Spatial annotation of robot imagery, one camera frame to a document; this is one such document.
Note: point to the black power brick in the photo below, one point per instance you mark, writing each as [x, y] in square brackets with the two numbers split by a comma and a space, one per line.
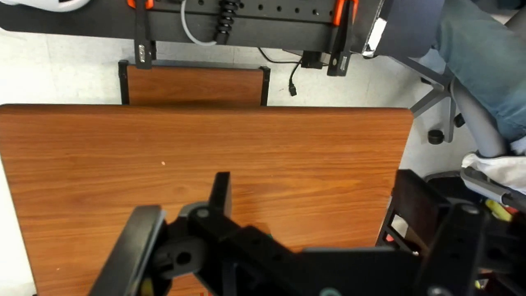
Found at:
[312, 59]

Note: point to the small wooden table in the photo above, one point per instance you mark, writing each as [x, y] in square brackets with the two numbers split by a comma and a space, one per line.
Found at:
[195, 84]

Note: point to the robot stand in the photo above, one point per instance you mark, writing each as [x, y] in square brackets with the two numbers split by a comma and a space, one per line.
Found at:
[267, 28]

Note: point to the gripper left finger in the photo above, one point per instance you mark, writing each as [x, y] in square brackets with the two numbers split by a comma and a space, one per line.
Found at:
[139, 246]

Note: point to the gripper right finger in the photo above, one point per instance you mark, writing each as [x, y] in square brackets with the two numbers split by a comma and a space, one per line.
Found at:
[452, 246]

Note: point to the person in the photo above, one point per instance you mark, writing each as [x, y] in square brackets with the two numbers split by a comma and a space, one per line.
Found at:
[485, 53]

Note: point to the office chair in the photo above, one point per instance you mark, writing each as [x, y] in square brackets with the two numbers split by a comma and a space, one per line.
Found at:
[411, 28]

